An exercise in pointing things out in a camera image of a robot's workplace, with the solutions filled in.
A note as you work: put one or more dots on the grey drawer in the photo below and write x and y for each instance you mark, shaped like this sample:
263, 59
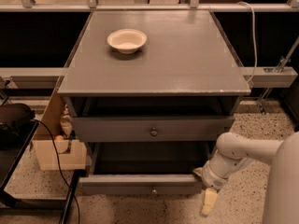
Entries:
151, 129
146, 168

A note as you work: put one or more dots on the grey top drawer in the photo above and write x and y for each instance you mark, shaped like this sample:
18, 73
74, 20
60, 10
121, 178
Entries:
151, 129

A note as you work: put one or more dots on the metal railing frame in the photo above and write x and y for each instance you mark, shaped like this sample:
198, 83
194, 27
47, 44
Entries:
149, 6

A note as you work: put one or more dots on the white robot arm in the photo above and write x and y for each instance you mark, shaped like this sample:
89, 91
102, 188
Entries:
234, 152

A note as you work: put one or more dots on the grey wooden drawer cabinet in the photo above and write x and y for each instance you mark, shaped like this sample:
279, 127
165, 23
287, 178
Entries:
184, 69

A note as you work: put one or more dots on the black device on table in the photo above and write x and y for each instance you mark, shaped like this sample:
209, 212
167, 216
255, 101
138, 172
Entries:
13, 117

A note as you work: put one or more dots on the white paper bowl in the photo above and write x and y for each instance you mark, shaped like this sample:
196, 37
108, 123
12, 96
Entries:
127, 41

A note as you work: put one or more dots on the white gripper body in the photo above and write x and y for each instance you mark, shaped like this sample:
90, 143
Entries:
212, 180

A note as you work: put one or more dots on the cardboard box with items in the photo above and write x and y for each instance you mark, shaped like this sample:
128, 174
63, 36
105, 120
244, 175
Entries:
53, 151

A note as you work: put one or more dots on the black side table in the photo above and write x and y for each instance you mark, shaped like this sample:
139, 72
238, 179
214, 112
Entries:
10, 158

